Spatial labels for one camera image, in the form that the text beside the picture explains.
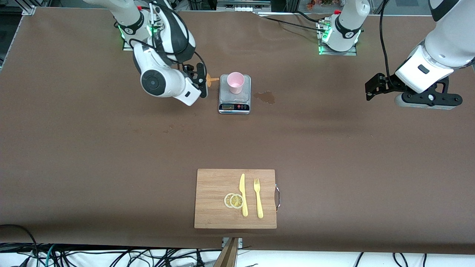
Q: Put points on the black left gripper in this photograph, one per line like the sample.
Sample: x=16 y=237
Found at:
x=388 y=83

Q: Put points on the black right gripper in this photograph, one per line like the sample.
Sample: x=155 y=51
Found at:
x=192 y=73

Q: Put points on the translucent orange-capped sauce bottle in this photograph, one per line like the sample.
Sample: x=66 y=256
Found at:
x=212 y=80

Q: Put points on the pink plastic cup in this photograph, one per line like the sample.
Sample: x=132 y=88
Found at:
x=235 y=87

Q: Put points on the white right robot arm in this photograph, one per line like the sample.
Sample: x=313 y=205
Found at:
x=163 y=83

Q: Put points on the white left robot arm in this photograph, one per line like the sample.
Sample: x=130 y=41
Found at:
x=445 y=44

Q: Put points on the silver digital kitchen scale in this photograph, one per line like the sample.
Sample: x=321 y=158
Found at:
x=234 y=107

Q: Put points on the liquid spill puddle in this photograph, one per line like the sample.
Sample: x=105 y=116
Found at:
x=268 y=97

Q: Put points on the white power strip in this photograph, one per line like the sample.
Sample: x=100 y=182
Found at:
x=241 y=8

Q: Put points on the yellow plastic knife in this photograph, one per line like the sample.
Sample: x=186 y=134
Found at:
x=243 y=189

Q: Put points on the lemon slice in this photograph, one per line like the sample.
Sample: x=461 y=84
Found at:
x=226 y=200
x=236 y=201

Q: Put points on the bamboo cutting board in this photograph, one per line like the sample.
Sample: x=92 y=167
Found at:
x=211 y=215

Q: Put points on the yellow plastic fork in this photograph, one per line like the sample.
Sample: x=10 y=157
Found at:
x=259 y=204

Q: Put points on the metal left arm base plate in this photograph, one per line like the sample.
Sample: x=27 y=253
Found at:
x=352 y=53

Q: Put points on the black left camera mount bracket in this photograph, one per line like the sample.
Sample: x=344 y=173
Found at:
x=431 y=98

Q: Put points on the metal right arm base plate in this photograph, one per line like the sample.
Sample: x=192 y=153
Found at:
x=126 y=48

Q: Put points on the small metal table bracket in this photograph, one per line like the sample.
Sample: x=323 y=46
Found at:
x=241 y=241

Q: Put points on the wooden post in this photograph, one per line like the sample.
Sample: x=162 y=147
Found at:
x=228 y=256

